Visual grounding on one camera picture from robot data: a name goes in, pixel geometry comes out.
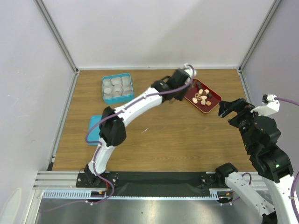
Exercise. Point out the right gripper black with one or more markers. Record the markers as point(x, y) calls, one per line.
point(237, 105)

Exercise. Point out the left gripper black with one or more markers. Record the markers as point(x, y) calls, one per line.
point(179, 96)

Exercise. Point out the beige oval chocolate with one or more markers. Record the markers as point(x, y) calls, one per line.
point(195, 100)

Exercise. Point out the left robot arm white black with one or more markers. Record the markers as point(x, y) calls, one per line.
point(114, 121)

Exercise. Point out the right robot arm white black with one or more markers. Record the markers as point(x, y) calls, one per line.
point(260, 134)

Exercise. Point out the red lacquer tray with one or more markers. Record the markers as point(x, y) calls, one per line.
point(200, 92)

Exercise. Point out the blue tin box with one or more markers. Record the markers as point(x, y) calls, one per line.
point(117, 89)

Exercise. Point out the blue tin lid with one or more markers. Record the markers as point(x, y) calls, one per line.
point(94, 134)

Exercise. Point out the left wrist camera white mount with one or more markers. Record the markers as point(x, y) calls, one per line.
point(191, 72)

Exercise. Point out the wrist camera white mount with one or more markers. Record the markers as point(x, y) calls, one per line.
point(270, 106)
point(191, 72)

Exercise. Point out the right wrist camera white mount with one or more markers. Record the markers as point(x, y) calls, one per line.
point(270, 106)

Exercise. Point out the white cable duct right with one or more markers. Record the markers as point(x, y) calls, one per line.
point(222, 193)

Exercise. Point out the white cable duct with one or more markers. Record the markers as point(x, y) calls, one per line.
point(74, 194)
point(222, 193)

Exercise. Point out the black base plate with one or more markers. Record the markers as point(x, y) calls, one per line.
point(164, 184)

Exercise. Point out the white cable duct left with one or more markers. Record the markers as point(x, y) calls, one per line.
point(74, 194)

